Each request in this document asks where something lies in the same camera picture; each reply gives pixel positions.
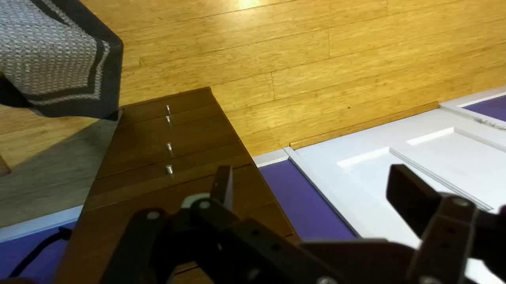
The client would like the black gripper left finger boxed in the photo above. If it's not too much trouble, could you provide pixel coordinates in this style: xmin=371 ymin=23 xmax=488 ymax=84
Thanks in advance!
xmin=100 ymin=165 xmax=339 ymax=284

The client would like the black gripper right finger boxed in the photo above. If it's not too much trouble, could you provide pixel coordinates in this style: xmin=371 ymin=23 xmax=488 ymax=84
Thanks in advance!
xmin=387 ymin=163 xmax=506 ymax=284

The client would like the brown wooden drawer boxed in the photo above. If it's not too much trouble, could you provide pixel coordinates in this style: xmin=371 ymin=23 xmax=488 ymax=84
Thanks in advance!
xmin=113 ymin=114 xmax=228 ymax=138
xmin=94 ymin=157 xmax=252 ymax=185
xmin=102 ymin=133 xmax=241 ymax=162

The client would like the white panel door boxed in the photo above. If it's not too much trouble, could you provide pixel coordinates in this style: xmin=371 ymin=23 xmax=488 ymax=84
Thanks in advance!
xmin=285 ymin=105 xmax=506 ymax=284

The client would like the brown wooden cabinet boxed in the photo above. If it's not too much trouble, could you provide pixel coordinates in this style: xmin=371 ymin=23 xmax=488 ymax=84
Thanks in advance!
xmin=55 ymin=86 xmax=301 ymax=284

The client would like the gray patterned rug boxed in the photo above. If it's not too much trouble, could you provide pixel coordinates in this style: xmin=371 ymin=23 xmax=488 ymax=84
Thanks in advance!
xmin=0 ymin=0 xmax=126 ymax=122

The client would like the black cable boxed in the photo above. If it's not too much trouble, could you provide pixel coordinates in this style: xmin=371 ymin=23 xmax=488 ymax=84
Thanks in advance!
xmin=7 ymin=226 xmax=77 ymax=282

